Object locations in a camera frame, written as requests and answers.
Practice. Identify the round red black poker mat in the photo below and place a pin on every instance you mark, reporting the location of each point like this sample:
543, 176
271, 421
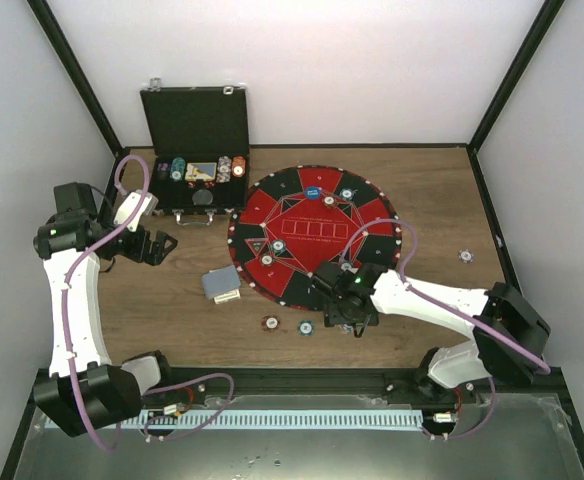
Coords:
356, 231

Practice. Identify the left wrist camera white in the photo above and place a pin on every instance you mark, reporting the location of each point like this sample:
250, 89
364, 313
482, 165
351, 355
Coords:
135, 205

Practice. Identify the blue card deck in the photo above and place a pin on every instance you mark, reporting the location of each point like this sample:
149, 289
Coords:
220, 281

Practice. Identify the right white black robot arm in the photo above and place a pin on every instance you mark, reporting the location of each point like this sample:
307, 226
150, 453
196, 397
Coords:
504, 335

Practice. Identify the light blue slotted cable duct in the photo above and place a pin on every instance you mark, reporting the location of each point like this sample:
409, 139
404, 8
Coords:
381, 420

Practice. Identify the black poker chip case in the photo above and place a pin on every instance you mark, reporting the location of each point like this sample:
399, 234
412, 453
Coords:
199, 124

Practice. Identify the blue blind button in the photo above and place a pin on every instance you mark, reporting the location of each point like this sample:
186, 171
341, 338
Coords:
312, 192

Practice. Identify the teal poker chip stack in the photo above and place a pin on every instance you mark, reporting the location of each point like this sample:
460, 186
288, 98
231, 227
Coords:
306, 328

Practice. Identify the purple chips in case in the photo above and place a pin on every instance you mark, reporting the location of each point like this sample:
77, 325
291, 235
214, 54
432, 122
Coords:
163, 171

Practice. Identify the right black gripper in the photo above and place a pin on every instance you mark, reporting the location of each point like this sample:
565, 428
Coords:
332, 316

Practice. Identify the black round button in case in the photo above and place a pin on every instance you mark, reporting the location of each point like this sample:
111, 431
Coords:
202, 197

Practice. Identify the card deck in case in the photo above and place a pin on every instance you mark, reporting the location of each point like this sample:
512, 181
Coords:
200, 171

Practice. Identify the red poker chip stack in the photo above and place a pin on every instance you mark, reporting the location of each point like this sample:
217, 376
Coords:
270, 323

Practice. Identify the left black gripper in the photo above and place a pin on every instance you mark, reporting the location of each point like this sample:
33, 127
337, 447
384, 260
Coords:
156, 256

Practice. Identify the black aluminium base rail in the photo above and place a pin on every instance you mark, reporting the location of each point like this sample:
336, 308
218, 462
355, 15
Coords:
396, 385

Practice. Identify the lone blue white chip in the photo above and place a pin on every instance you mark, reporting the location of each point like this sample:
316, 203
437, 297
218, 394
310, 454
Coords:
466, 256

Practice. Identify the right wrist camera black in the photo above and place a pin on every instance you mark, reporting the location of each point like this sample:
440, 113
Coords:
331, 280

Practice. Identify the teal chips in case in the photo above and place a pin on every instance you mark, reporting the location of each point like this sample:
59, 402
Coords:
177, 170

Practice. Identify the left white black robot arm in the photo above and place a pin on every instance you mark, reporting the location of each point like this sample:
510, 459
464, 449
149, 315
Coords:
84, 391

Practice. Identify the orange chips in case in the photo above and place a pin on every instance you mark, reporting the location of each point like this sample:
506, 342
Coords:
238, 166

